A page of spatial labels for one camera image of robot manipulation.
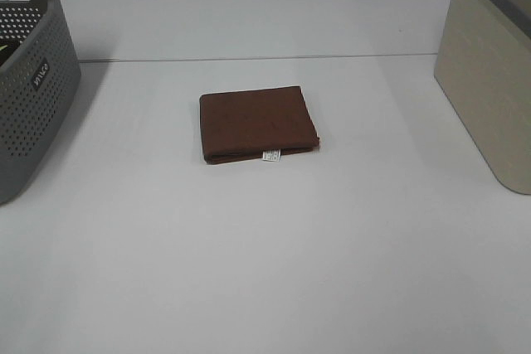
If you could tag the grey perforated plastic basket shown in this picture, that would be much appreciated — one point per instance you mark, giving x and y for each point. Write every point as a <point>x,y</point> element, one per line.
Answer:
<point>40,74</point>

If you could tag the beige plastic storage bin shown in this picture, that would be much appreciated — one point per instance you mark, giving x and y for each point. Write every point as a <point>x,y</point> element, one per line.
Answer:
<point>483,68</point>

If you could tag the brown towel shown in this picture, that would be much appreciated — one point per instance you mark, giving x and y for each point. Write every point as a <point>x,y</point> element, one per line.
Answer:
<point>242,125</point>

